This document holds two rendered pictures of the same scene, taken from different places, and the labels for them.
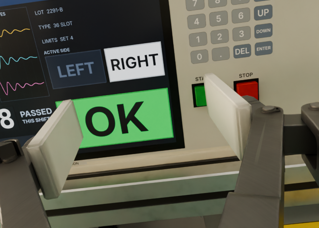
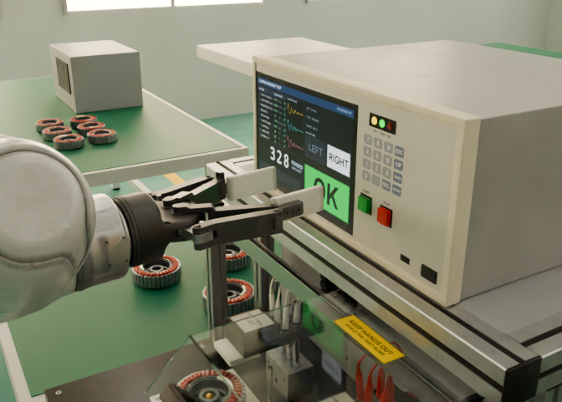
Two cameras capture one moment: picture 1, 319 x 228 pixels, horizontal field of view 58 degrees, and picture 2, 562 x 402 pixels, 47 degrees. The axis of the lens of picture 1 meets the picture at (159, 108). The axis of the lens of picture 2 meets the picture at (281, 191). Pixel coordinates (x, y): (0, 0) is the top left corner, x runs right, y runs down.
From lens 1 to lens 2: 0.67 m
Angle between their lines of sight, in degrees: 54
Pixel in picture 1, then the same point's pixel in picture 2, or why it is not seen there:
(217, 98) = (294, 196)
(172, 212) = (324, 270)
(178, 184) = (328, 252)
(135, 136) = (332, 210)
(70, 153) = (252, 190)
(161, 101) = (345, 194)
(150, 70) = (344, 170)
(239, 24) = (385, 165)
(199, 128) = (360, 226)
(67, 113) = (262, 172)
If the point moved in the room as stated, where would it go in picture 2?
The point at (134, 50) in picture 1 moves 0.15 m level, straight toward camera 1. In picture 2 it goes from (339, 153) to (237, 176)
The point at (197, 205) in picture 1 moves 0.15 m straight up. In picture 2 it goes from (334, 275) to (338, 163)
